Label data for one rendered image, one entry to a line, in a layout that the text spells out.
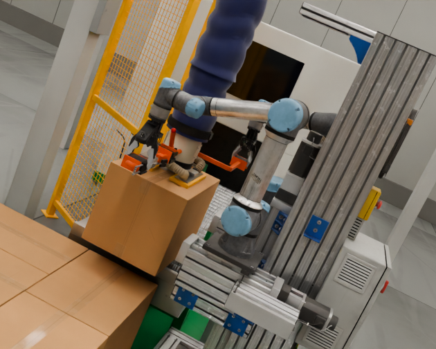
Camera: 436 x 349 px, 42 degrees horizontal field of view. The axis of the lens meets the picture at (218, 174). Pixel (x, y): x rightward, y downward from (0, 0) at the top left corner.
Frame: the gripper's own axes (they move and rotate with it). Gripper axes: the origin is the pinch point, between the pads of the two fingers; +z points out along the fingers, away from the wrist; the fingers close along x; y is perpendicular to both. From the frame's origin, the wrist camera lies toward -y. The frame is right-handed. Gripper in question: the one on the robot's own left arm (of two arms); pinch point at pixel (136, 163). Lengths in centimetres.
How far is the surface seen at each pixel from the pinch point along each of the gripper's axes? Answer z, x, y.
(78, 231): 63, 31, 54
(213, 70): -41, -2, 49
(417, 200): 11, -159, 338
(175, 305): 74, -31, 54
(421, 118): -52, -198, 938
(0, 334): 66, 10, -43
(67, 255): 66, 24, 31
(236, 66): -47, -9, 57
